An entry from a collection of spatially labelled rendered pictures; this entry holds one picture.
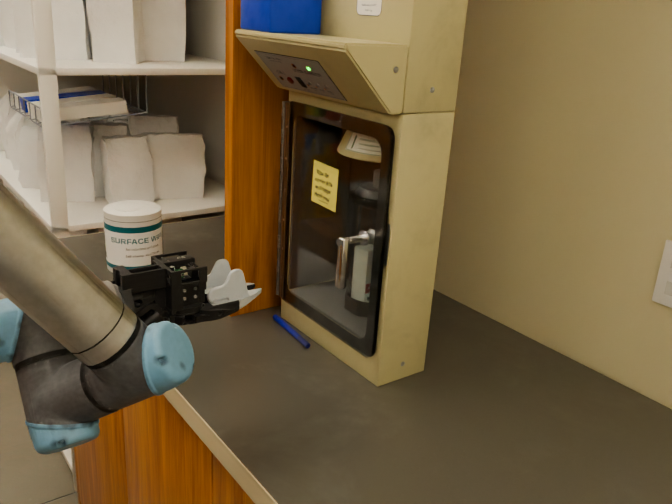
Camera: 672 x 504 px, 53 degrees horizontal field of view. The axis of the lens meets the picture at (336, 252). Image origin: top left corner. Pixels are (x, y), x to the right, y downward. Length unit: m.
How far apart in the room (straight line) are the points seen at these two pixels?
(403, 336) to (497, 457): 0.26
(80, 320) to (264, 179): 0.70
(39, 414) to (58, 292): 0.19
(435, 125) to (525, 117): 0.38
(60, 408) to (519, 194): 0.98
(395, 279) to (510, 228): 0.43
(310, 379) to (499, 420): 0.33
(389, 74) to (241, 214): 0.48
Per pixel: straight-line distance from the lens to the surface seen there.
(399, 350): 1.18
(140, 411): 1.49
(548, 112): 1.39
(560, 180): 1.38
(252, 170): 1.33
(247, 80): 1.29
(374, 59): 0.98
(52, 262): 0.71
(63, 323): 0.73
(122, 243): 1.60
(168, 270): 0.91
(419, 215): 1.10
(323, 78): 1.07
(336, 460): 1.01
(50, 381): 0.85
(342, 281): 1.10
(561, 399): 1.25
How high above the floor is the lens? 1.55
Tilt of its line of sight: 20 degrees down
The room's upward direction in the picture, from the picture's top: 4 degrees clockwise
